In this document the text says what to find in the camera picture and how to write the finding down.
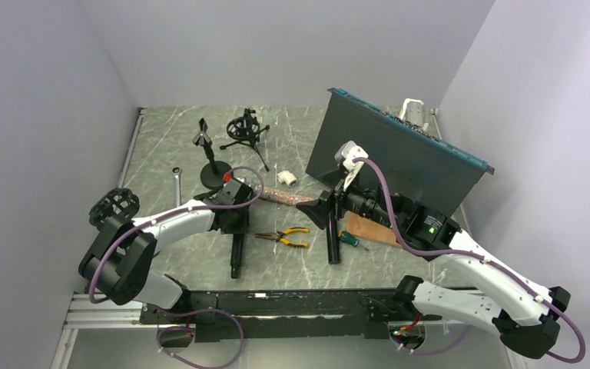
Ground glitter microphone silver grille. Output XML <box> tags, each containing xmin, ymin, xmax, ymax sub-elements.
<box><xmin>260</xmin><ymin>187</ymin><xmax>314</xmax><ymax>206</ymax></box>

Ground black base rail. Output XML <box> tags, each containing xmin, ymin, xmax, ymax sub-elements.
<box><xmin>71</xmin><ymin>289</ymin><xmax>479</xmax><ymax>343</ymax></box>

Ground black foam-head microphone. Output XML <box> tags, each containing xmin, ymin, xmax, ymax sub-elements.
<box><xmin>230</xmin><ymin>234</ymin><xmax>246</xmax><ymax>279</ymax></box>

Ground black round-base shock mount stand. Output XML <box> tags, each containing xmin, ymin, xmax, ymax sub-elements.
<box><xmin>88</xmin><ymin>188</ymin><xmax>140</xmax><ymax>230</ymax></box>

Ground black round-base clip stand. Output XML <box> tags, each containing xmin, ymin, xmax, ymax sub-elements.
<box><xmin>192</xmin><ymin>118</ymin><xmax>231</xmax><ymax>190</ymax></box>

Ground brown wooden block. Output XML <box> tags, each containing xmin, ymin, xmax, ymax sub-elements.
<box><xmin>346</xmin><ymin>212</ymin><xmax>402</xmax><ymax>248</ymax></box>

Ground black tripod shock mount stand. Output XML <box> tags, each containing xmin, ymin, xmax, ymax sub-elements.
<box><xmin>219</xmin><ymin>108</ymin><xmax>270</xmax><ymax>171</ymax></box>

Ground white PVC elbow fitting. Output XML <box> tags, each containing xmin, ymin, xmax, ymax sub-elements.
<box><xmin>277</xmin><ymin>170</ymin><xmax>298</xmax><ymax>186</ymax></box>

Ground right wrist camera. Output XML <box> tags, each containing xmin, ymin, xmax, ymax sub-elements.
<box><xmin>334</xmin><ymin>140</ymin><xmax>369</xmax><ymax>191</ymax></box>

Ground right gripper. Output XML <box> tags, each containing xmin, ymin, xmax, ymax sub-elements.
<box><xmin>297</xmin><ymin>166</ymin><xmax>402</xmax><ymax>231</ymax></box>

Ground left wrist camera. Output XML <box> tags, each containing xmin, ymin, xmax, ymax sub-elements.
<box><xmin>223</xmin><ymin>172</ymin><xmax>247</xmax><ymax>193</ymax></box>

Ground black microphone silver grille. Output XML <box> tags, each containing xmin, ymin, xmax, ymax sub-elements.
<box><xmin>326</xmin><ymin>213</ymin><xmax>341</xmax><ymax>265</ymax></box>

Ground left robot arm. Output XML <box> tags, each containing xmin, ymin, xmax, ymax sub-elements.
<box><xmin>78</xmin><ymin>178</ymin><xmax>258</xmax><ymax>323</ymax></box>

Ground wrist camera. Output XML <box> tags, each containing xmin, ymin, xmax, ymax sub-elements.
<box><xmin>334</xmin><ymin>140</ymin><xmax>369</xmax><ymax>191</ymax></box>
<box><xmin>223</xmin><ymin>172</ymin><xmax>247</xmax><ymax>193</ymax></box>

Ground green handle screwdriver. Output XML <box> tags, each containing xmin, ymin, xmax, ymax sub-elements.
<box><xmin>338</xmin><ymin>231</ymin><xmax>370</xmax><ymax>251</ymax></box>

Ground white bracket behind board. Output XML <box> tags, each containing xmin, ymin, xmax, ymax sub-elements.
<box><xmin>399</xmin><ymin>98</ymin><xmax>424</xmax><ymax>126</ymax></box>

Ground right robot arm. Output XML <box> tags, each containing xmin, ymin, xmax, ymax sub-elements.
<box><xmin>296</xmin><ymin>185</ymin><xmax>571</xmax><ymax>359</ymax></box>

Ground silver ratchet wrench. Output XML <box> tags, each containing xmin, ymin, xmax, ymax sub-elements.
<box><xmin>171</xmin><ymin>166</ymin><xmax>182</xmax><ymax>207</ymax></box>

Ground dark teal-edged board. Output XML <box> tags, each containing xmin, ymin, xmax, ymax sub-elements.
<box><xmin>306</xmin><ymin>88</ymin><xmax>494</xmax><ymax>215</ymax></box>

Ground yellow black pliers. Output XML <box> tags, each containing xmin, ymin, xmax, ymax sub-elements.
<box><xmin>254</xmin><ymin>227</ymin><xmax>310</xmax><ymax>248</ymax></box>

